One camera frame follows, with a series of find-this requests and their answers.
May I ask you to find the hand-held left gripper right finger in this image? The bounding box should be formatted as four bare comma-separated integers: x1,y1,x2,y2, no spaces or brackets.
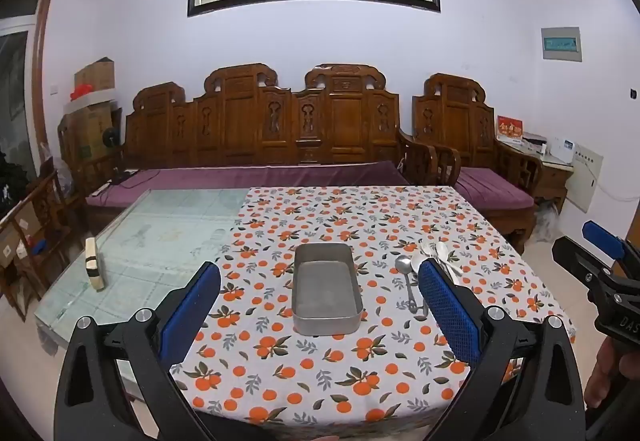
417,258,587,441

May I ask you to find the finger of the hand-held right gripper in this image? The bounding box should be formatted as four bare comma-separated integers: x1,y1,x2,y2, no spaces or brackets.
552,236,619,292
582,220,627,265

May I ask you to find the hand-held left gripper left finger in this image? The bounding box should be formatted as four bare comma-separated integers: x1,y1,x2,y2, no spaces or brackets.
54,261,222,441

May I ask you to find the metal spoon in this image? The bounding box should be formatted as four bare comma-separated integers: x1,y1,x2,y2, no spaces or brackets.
394,254,420,318

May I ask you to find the rectangular metal tray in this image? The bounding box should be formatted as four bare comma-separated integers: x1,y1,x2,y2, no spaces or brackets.
291,243,364,337

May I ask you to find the person's right hand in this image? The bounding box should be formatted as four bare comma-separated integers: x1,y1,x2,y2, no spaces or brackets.
583,337,624,410

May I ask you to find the clear plastic bag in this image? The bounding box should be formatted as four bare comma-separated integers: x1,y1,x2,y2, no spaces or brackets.
531,205,560,243

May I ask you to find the wooden side table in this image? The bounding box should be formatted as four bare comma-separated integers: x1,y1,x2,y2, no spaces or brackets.
520,141,575,218

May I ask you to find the white device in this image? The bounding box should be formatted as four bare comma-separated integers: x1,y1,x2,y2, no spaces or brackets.
549,136,577,165

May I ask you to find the beige block with black band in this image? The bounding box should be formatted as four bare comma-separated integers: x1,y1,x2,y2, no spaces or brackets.
84,237,107,292

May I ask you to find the purple armchair cushion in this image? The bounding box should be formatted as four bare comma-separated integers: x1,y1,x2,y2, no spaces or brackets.
454,166,537,210

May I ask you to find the orange print tablecloth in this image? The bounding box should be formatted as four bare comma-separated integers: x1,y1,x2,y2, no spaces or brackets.
169,185,577,441

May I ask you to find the long purple sofa cushion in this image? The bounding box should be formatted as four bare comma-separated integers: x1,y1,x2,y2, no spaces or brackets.
86,160,412,211

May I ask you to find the red box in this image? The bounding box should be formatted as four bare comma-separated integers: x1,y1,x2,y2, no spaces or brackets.
496,114,525,142

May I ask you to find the wooden side chair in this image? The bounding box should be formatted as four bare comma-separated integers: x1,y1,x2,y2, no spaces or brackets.
0,170,77,322

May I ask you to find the carved wooden armchair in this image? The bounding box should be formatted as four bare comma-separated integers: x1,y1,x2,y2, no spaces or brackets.
412,73,545,254

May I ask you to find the large cardboard box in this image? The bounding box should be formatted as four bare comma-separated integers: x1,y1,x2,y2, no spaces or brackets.
61,100,122,163

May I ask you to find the carved wooden sofa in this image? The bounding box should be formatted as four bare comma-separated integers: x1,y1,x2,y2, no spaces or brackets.
119,63,442,187

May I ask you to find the small cardboard box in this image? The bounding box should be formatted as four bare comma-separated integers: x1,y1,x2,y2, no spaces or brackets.
74,58,117,93

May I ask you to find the glass door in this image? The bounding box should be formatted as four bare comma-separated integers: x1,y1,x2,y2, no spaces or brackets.
0,15,42,183

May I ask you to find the beige low wall panel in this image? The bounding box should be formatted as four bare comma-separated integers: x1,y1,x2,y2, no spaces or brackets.
567,144,604,213

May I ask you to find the grey wall panel box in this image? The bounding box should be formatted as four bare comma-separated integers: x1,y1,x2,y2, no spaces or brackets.
541,26,584,63

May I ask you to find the wooden door frame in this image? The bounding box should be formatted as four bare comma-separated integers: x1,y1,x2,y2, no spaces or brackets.
29,0,62,158

